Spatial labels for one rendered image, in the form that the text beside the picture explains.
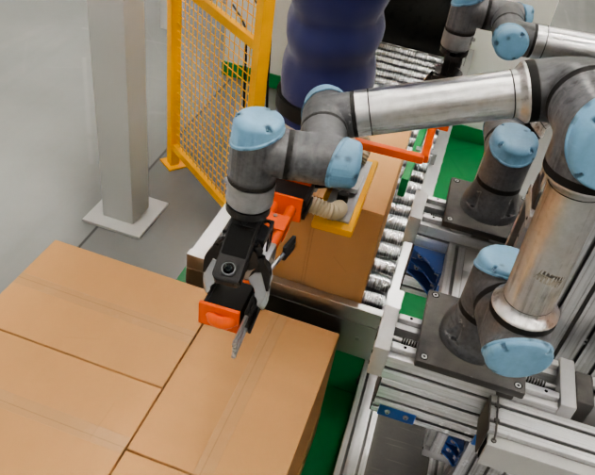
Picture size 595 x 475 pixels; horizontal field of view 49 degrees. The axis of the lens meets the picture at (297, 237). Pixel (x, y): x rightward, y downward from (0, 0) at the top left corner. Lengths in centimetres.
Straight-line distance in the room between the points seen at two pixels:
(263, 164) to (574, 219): 46
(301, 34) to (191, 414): 100
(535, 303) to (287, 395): 91
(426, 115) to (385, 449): 140
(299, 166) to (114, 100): 197
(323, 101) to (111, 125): 195
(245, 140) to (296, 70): 55
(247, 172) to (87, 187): 255
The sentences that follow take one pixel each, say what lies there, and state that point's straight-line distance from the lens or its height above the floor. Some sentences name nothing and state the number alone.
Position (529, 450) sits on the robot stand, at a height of 95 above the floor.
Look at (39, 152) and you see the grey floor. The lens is 375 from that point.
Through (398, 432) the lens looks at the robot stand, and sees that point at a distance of 227.
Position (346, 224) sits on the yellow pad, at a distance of 154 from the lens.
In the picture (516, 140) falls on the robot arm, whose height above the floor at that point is 126.
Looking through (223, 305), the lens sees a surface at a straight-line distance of 111.
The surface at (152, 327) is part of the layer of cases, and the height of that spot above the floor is 54.
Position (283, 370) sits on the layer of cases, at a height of 54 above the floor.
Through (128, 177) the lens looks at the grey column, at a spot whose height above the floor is 28.
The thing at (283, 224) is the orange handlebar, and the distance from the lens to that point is 130.
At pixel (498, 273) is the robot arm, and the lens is 125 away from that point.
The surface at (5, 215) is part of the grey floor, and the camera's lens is 334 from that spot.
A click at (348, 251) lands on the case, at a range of 194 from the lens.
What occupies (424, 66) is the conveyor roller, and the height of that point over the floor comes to 55.
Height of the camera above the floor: 203
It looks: 39 degrees down
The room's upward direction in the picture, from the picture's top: 9 degrees clockwise
